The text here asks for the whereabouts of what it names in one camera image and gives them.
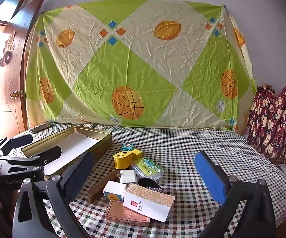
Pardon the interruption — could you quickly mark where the wooden door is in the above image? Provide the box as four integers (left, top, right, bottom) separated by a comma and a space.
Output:
0, 0, 48, 129

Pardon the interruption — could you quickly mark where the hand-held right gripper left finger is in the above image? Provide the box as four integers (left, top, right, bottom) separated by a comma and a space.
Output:
13, 151, 95, 238

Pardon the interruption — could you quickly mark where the door ornament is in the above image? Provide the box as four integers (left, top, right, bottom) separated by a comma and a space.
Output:
1, 31, 16, 67

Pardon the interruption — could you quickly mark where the white charger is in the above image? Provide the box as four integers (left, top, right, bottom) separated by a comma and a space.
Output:
119, 170, 137, 185

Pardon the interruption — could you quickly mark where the yellow face toy block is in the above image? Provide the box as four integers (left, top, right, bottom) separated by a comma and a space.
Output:
113, 151, 133, 170

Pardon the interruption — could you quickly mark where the plain yellow toy block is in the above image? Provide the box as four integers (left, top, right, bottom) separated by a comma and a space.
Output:
131, 149, 143, 161

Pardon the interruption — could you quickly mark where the dark smartphone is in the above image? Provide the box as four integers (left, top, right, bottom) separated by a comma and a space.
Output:
29, 123, 55, 133

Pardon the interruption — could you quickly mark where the brass door knob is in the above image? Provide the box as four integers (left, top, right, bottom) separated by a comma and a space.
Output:
10, 90, 25, 101

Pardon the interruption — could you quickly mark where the gold tin box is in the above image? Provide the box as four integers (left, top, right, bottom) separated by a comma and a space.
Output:
21, 125, 113, 180

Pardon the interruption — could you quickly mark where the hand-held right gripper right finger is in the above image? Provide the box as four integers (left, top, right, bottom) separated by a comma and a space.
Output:
194, 151, 278, 238

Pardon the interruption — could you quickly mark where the checkered tablecloth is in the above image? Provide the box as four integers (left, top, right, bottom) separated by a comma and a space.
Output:
9, 122, 286, 238

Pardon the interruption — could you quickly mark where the white patterned box red label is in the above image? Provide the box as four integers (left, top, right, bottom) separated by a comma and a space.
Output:
123, 183, 175, 223

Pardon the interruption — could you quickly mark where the white sunflower print box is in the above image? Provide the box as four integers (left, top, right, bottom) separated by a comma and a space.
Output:
103, 180, 127, 202

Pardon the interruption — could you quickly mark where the basketball print bed sheet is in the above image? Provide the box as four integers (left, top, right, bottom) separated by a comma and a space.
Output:
25, 0, 257, 131

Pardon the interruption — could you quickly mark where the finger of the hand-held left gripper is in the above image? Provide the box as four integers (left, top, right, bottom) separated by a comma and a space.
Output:
0, 146, 62, 166
0, 134, 34, 155

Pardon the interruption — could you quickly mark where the brown wooden brush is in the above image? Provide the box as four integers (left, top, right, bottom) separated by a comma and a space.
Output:
87, 170, 120, 204

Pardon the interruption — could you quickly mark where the green tissue packet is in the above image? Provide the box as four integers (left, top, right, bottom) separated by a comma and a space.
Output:
132, 157, 164, 180

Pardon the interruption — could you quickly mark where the copper box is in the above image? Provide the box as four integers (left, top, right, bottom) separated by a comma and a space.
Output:
105, 200, 150, 226

